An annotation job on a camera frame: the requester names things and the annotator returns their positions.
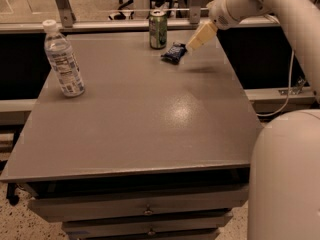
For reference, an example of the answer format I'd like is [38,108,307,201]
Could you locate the top grey drawer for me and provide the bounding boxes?
[28,184,248,222]

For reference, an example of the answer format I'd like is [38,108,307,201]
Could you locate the grey drawer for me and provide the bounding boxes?
[62,211,233,238]
[28,184,248,222]

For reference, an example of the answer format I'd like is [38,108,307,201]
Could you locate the white cable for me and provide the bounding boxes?
[256,48,296,118]

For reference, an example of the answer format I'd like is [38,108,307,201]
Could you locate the green soda can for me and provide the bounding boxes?
[149,9,167,49]

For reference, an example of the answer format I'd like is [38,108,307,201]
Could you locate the metal railing frame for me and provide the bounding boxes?
[0,0,281,35]

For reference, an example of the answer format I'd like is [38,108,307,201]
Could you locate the blue rxbar blueberry bar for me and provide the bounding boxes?
[161,42,187,64]

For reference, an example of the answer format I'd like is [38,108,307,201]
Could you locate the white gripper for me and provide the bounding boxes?
[186,0,245,51]

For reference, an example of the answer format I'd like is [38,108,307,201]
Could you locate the grey drawer cabinet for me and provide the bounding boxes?
[1,33,261,240]

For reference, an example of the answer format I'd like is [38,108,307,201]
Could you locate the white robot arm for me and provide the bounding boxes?
[187,0,320,240]

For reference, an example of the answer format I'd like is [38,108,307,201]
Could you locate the clear plastic water bottle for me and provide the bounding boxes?
[42,19,85,97]

